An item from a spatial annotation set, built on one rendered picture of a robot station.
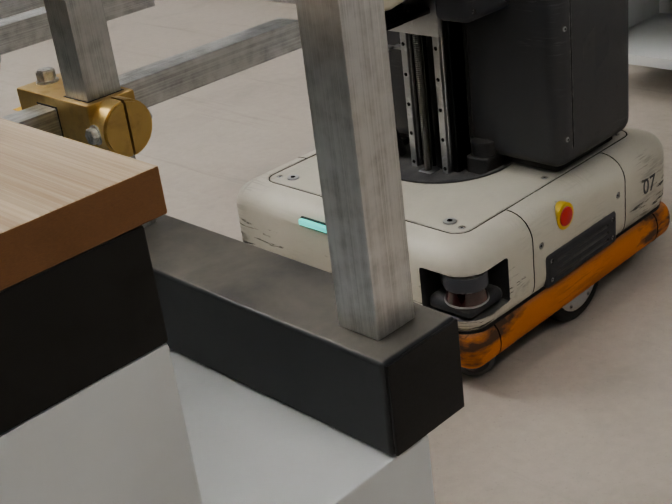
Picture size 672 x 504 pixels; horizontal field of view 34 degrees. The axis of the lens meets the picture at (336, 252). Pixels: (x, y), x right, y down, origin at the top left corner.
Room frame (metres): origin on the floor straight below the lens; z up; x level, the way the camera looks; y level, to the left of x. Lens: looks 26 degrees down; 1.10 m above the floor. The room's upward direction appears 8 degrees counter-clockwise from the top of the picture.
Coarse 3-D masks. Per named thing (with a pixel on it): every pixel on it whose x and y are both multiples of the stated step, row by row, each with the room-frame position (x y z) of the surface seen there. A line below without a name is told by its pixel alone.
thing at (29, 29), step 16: (112, 0) 1.28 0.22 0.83; (128, 0) 1.29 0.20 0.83; (144, 0) 1.31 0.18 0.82; (16, 16) 1.22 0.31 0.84; (32, 16) 1.21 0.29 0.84; (112, 16) 1.28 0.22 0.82; (0, 32) 1.18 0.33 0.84; (16, 32) 1.19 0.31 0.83; (32, 32) 1.21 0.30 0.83; (48, 32) 1.22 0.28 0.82; (0, 48) 1.18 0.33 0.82; (16, 48) 1.19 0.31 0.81
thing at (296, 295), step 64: (192, 256) 0.85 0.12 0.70; (256, 256) 0.83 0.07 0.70; (192, 320) 0.80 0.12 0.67; (256, 320) 0.74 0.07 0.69; (320, 320) 0.71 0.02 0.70; (448, 320) 0.69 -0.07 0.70; (256, 384) 0.75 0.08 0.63; (320, 384) 0.69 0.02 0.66; (384, 384) 0.64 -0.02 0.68; (448, 384) 0.68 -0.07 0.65; (384, 448) 0.64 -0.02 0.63
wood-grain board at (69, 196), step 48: (0, 144) 0.61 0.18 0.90; (48, 144) 0.60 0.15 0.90; (0, 192) 0.53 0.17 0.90; (48, 192) 0.52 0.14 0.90; (96, 192) 0.52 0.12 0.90; (144, 192) 0.53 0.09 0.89; (0, 240) 0.48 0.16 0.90; (48, 240) 0.49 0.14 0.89; (96, 240) 0.51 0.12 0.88; (0, 288) 0.47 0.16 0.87
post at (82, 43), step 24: (48, 0) 0.93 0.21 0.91; (72, 0) 0.91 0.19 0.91; (96, 0) 0.93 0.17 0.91; (72, 24) 0.91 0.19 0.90; (96, 24) 0.92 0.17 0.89; (72, 48) 0.91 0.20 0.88; (96, 48) 0.92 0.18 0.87; (72, 72) 0.92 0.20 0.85; (96, 72) 0.92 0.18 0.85; (72, 96) 0.92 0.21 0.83; (96, 96) 0.91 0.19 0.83
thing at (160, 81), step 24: (264, 24) 1.13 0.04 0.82; (288, 24) 1.12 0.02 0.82; (216, 48) 1.06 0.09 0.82; (240, 48) 1.08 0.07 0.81; (264, 48) 1.10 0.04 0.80; (288, 48) 1.12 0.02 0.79; (144, 72) 1.01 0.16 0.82; (168, 72) 1.02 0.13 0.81; (192, 72) 1.04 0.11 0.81; (216, 72) 1.05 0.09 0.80; (144, 96) 1.00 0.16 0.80; (168, 96) 1.01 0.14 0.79; (24, 120) 0.91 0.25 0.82; (48, 120) 0.93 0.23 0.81
